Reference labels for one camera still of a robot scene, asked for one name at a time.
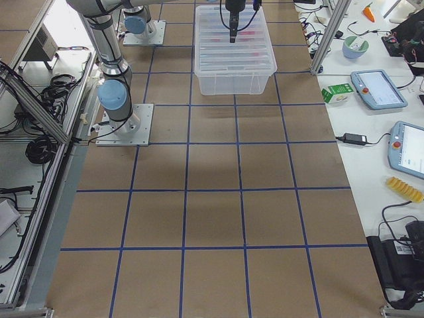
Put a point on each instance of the yellow toy corn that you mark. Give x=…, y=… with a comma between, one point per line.
x=405, y=190

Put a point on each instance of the teach pendant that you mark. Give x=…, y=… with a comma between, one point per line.
x=405, y=150
x=377, y=90

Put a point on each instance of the black power adapter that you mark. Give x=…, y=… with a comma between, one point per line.
x=356, y=139

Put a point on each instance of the far teach pendant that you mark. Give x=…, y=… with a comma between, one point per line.
x=377, y=90

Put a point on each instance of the orange toy carrot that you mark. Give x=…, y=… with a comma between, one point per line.
x=368, y=13

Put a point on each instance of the near teach pendant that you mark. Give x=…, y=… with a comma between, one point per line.
x=405, y=150

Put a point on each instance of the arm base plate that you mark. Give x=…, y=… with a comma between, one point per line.
x=136, y=131
x=156, y=40

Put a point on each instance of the green milk carton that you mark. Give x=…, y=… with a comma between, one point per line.
x=337, y=93

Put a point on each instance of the aluminium frame post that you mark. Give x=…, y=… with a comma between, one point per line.
x=329, y=34

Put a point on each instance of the clear plastic storage box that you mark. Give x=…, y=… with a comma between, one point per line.
x=225, y=68

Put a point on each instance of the green blue bowl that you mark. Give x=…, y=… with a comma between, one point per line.
x=354, y=47

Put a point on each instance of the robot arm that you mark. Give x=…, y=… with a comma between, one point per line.
x=115, y=93
x=138, y=21

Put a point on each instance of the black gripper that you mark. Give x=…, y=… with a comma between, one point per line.
x=234, y=6

